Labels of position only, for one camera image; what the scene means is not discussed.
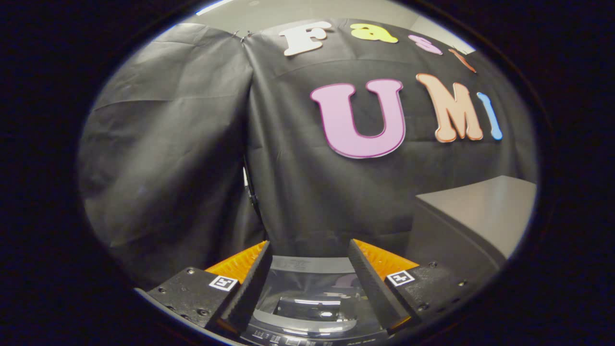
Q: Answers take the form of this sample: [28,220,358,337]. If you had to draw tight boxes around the black backdrop cloth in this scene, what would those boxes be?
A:
[78,18,538,289]

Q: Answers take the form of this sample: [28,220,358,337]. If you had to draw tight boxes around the ceiling light panel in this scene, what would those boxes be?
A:
[195,0,237,16]

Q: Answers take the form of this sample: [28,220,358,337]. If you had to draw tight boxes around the thin backdrop stand pole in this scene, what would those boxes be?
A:
[242,161,264,224]

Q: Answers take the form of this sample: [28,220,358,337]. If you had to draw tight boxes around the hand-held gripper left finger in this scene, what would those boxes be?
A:
[147,240,273,337]

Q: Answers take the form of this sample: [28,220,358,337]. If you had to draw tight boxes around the beige cabinet with grey top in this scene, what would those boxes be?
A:
[406,175,537,289]

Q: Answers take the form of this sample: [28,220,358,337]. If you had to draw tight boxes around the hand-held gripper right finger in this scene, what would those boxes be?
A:
[348,239,469,333]

